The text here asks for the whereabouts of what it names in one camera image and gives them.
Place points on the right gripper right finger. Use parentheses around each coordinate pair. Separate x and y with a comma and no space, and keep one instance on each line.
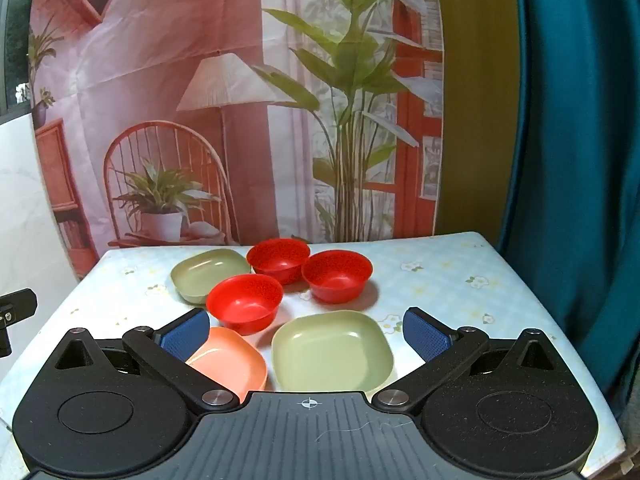
(447,355)

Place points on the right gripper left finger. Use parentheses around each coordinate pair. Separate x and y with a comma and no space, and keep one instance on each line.
(163,353)

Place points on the orange square plate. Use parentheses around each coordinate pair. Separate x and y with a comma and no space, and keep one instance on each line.
(227,358)

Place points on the small green square plate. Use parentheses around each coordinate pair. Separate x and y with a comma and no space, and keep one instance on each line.
(196,276)

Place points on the red bowl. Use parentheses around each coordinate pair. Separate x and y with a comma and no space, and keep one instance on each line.
(281,259)
(246,303)
(337,276)

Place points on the large green square plate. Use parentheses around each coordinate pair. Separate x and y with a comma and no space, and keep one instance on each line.
(335,351)

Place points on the teal curtain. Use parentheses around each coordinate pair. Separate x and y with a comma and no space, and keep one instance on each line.
(572,217)

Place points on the printed backdrop cloth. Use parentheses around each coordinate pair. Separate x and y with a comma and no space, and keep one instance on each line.
(229,122)

